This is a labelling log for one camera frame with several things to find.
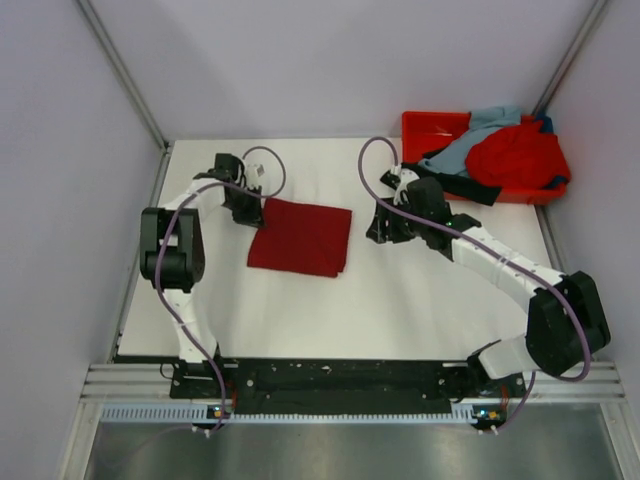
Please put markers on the aluminium corner post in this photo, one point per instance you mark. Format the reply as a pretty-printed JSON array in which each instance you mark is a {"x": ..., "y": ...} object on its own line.
[
  {"x": 593, "y": 18},
  {"x": 118, "y": 67}
]

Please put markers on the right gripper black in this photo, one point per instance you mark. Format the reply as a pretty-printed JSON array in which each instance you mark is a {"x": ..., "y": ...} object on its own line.
[{"x": 380, "y": 230}]

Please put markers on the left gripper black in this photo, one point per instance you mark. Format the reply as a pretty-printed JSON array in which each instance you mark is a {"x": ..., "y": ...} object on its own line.
[{"x": 253, "y": 215}]

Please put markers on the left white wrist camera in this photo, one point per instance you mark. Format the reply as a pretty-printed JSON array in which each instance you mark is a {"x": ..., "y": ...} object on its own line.
[{"x": 252, "y": 176}]

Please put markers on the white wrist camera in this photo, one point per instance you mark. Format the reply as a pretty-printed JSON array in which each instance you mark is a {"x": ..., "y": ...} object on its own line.
[
  {"x": 398, "y": 178},
  {"x": 252, "y": 176}
]

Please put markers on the left aluminium corner post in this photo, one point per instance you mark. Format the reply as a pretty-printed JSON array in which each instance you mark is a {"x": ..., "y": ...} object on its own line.
[{"x": 118, "y": 67}]

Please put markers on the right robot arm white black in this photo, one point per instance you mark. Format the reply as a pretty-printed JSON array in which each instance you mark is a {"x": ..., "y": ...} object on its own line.
[{"x": 464, "y": 241}]

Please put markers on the bright red t shirt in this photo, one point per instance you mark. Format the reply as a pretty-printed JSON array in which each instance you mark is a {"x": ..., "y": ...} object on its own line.
[{"x": 519, "y": 157}]

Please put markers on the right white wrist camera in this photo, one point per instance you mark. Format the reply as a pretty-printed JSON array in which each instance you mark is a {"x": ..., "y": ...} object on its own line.
[{"x": 398, "y": 178}]

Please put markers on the right aluminium corner post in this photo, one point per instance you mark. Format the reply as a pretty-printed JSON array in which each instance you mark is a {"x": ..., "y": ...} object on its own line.
[{"x": 593, "y": 18}]

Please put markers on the dark red t shirt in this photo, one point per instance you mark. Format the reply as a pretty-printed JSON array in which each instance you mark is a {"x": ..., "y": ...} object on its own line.
[{"x": 302, "y": 238}]

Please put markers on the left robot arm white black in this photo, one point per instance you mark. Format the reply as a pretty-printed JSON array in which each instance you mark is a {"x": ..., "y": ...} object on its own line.
[{"x": 172, "y": 251}]

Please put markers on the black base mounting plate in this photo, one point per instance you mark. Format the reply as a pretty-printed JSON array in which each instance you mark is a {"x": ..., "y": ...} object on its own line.
[{"x": 338, "y": 386}]

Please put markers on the grey slotted cable duct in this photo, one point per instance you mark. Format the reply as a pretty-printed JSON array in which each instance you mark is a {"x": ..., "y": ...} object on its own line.
[{"x": 206, "y": 415}]

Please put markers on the black t shirt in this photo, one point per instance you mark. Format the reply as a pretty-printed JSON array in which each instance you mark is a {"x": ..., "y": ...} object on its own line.
[{"x": 456, "y": 185}]

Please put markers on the red plastic bin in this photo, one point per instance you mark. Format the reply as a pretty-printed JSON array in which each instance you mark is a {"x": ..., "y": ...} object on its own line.
[{"x": 425, "y": 132}]

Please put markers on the right aluminium side rail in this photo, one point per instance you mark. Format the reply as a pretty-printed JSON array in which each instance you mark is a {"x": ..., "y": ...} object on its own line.
[{"x": 555, "y": 240}]

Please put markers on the light blue t shirt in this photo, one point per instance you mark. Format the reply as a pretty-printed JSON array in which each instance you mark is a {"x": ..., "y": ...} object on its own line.
[{"x": 483, "y": 123}]

